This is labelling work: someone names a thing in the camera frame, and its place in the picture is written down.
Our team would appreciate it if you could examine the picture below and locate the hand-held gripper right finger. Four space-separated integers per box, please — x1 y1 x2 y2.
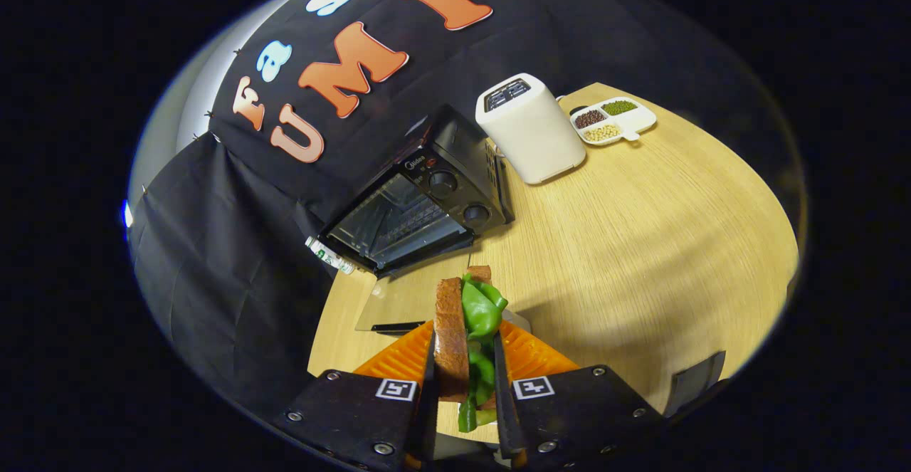
493 319 666 470

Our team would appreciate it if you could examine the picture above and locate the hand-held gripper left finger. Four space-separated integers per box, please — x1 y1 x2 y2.
274 320 438 472

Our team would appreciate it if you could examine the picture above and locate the lettuce sandwich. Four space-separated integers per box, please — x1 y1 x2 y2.
433 266 510 434

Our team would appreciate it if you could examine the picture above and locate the black toaster oven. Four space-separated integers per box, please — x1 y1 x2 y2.
318 104 532 336

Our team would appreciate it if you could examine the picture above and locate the white toaster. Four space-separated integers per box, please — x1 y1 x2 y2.
475 73 587 185

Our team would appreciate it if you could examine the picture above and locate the white plate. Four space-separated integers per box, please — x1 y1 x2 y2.
665 351 727 416

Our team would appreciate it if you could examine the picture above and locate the white bottle green label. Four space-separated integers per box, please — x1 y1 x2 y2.
306 237 357 275

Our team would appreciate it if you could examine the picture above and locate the black backdrop cloth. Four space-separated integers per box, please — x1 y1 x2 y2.
128 0 720 416

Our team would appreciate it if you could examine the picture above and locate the white divided bean tray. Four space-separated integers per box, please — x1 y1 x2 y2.
569 97 657 147

